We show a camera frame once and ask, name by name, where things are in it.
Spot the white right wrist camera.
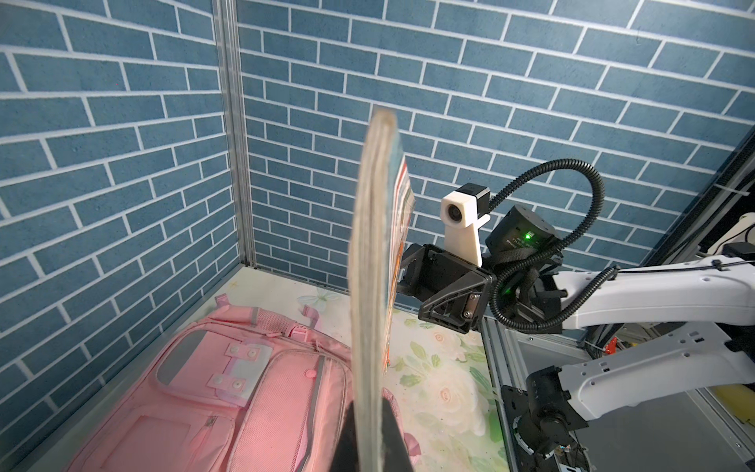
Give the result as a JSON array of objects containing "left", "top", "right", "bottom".
[{"left": 440, "top": 183, "right": 491, "bottom": 267}]

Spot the pink school backpack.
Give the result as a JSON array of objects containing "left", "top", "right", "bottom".
[{"left": 64, "top": 294, "right": 423, "bottom": 472}]

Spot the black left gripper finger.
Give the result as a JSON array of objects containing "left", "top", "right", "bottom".
[{"left": 330, "top": 402, "right": 360, "bottom": 472}]

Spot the colourful illustrated children's book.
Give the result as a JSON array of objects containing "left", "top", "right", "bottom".
[{"left": 348, "top": 108, "right": 415, "bottom": 471}]

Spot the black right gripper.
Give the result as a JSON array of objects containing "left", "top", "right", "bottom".
[{"left": 381, "top": 244, "right": 497, "bottom": 472}]

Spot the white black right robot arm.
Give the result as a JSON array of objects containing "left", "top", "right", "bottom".
[{"left": 398, "top": 203, "right": 754, "bottom": 471}]

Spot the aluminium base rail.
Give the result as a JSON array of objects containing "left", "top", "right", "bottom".
[{"left": 481, "top": 137, "right": 754, "bottom": 471}]

